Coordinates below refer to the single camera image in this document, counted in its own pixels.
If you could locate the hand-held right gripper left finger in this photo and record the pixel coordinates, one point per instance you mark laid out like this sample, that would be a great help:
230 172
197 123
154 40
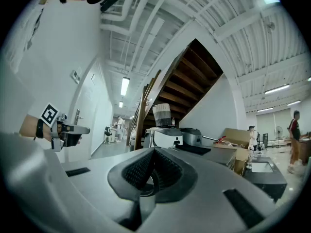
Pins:
131 173

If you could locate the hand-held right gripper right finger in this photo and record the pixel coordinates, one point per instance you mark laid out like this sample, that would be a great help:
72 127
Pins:
175 176

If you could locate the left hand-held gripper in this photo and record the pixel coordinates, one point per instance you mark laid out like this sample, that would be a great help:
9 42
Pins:
49 114

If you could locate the person's left forearm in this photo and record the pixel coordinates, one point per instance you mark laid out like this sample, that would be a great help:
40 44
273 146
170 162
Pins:
29 127

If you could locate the black wristband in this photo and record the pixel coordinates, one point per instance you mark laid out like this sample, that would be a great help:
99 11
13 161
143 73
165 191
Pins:
39 130

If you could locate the white and grey appliance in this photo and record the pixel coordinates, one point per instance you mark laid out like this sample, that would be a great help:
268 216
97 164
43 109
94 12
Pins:
165 137

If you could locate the silver pot black lid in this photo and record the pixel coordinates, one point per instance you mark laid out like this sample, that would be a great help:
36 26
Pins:
192 136

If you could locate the grey striped wicker basket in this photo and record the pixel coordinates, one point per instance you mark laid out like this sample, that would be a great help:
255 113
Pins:
161 115

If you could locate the large cardboard box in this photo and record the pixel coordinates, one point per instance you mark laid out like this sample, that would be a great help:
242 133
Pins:
239 137

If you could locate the person's white shirt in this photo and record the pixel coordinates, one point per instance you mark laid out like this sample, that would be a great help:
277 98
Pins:
60 45

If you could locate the black tower speaker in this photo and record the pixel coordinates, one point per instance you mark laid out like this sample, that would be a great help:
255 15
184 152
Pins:
264 139

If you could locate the dark wooden staircase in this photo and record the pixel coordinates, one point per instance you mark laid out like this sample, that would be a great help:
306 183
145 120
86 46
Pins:
192 74

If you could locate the standing fan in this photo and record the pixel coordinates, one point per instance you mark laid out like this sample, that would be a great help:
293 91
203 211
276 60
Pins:
278 132

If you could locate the white ceiling pipe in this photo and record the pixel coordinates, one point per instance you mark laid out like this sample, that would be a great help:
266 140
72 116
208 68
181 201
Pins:
116 18

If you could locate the white wall switch panel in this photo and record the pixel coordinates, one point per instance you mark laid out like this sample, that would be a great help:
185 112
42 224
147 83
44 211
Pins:
76 74

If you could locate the black head-worn camera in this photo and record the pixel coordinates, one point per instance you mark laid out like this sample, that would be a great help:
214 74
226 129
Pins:
110 2

